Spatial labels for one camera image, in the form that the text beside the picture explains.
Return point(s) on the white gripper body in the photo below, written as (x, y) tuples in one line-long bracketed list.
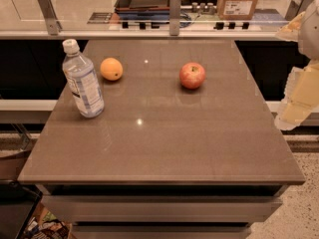
[(310, 35)]

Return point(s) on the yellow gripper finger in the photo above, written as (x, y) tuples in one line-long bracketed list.
[(290, 31), (301, 96)]

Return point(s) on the blue plastic water bottle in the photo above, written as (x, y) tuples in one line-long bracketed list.
[(82, 80)]

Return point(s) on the cardboard box with label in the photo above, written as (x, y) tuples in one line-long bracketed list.
[(235, 9)]

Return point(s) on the red apple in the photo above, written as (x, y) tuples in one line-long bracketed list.
[(192, 75)]

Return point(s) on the orange fruit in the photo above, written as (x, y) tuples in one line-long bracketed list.
[(111, 69)]

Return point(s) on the grey cabinet drawers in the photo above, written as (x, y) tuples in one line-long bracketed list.
[(161, 217)]

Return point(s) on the printed magazines pile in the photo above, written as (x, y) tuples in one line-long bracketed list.
[(46, 226)]

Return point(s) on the black bin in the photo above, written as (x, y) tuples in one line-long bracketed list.
[(17, 204)]

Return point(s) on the middle metal rail bracket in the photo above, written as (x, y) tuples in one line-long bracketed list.
[(174, 17)]

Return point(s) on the left metal rail bracket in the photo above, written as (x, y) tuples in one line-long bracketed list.
[(52, 23)]

